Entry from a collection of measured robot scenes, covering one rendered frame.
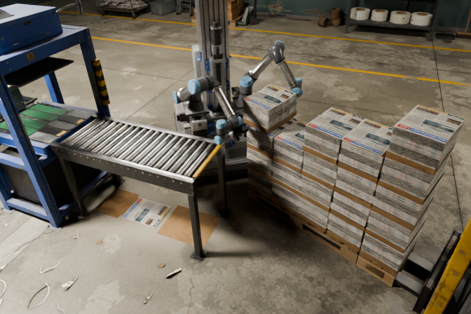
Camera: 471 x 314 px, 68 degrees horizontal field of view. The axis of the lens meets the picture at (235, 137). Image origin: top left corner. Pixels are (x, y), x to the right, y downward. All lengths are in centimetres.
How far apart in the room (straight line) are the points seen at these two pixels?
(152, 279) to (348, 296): 148
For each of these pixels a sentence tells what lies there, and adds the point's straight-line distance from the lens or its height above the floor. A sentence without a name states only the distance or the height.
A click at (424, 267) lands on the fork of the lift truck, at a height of 7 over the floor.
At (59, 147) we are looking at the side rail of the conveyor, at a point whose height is 80.
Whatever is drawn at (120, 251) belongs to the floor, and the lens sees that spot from 322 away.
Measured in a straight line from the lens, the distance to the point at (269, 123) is 283.
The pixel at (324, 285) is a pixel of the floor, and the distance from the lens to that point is 292.
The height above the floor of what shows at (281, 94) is 107.
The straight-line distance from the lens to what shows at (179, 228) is 326.
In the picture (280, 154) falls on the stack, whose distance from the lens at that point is 287.
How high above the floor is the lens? 238
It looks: 33 degrees down
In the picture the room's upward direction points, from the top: 2 degrees counter-clockwise
